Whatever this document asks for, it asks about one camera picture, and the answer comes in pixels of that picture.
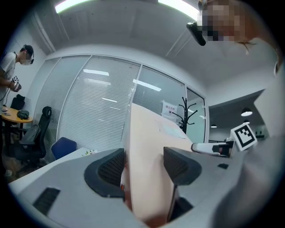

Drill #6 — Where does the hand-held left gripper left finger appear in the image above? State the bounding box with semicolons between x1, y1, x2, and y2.
8;147;147;228

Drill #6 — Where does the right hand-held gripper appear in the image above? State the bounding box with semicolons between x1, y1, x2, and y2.
191;122;258;159

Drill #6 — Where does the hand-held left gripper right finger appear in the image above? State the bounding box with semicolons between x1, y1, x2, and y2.
163;146;244;207

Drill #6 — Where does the beige cardboard box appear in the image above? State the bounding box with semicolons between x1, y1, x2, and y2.
121;103;194;227

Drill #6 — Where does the grey table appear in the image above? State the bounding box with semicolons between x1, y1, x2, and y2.
8;146;125;185

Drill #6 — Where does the blue chair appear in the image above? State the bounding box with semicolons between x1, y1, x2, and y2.
51;137;78;161

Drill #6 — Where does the black coat rack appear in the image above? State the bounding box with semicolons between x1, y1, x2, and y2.
172;97;199;134

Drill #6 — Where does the black office chair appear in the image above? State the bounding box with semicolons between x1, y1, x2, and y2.
10;106;53;176

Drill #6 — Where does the white paper notice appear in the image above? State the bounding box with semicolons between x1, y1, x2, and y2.
162;103;178;116

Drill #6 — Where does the round wooden table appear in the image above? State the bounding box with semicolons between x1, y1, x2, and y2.
1;108;34;124

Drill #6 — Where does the person's body in grey top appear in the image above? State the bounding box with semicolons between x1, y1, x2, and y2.
198;0;285;228

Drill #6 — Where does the long ceiling light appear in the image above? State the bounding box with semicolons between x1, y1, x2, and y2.
158;0;199;16
55;0;94;13

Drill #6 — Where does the black head-mounted camera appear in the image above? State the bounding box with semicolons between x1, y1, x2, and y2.
186;21;207;47

